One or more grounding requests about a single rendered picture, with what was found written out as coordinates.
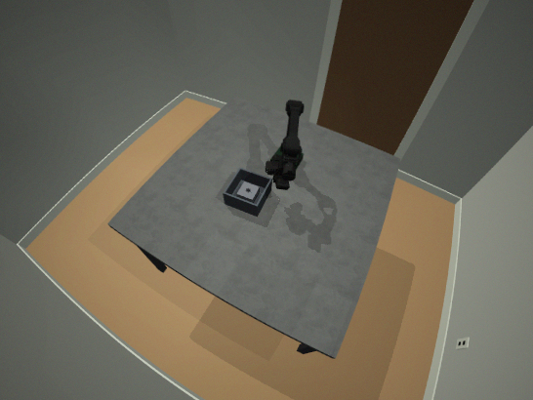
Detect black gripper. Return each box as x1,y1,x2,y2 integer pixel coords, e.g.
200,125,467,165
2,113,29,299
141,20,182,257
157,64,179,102
272,154,290,190

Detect white square plate with hole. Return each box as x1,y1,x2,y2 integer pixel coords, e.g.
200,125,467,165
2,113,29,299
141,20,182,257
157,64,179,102
236,181,260,203

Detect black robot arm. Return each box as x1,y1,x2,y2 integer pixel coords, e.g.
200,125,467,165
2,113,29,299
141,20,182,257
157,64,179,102
266,100,304,180

